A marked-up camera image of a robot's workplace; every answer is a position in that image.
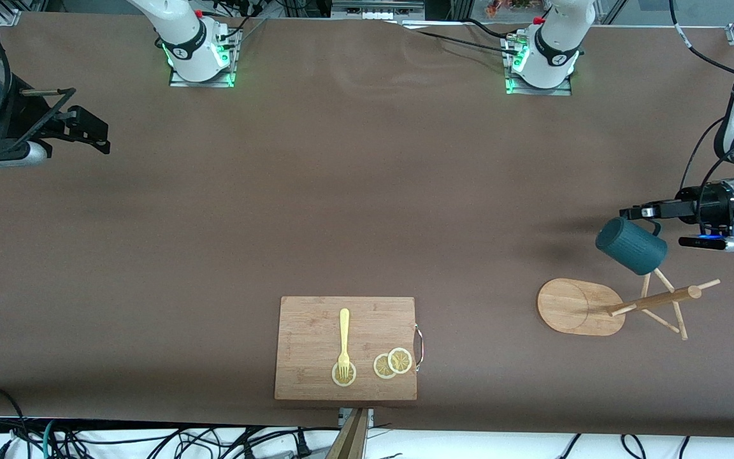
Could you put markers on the teal mug with yellow inside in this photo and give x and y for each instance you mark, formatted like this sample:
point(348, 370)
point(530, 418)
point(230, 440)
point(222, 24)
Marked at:
point(631, 248)

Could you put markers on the grey power strip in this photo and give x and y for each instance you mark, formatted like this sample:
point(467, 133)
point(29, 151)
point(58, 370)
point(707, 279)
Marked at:
point(376, 10)

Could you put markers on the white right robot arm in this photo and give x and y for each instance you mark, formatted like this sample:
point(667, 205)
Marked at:
point(182, 38)

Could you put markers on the yellow plastic fork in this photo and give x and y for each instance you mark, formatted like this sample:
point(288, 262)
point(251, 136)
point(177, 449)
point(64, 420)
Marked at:
point(344, 331)

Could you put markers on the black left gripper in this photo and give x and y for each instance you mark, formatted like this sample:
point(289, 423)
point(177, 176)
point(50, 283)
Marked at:
point(710, 203)

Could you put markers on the wooden post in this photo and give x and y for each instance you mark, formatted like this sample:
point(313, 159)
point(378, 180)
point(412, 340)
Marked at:
point(349, 440)

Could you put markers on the wooden mug rack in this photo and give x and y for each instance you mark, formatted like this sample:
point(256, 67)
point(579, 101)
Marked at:
point(577, 306)

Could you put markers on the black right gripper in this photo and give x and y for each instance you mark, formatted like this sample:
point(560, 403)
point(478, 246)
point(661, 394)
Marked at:
point(9, 113)

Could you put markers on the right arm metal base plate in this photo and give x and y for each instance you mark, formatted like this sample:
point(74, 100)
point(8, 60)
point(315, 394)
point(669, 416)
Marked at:
point(179, 81)

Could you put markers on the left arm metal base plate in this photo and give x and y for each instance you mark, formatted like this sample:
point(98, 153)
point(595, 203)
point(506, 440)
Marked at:
point(564, 90)

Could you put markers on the lemon slice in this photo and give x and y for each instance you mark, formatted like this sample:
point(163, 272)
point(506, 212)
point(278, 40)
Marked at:
point(343, 381)
point(400, 360)
point(381, 368)

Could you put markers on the metal clamp bracket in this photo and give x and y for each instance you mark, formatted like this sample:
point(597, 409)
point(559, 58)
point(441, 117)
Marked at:
point(343, 415)

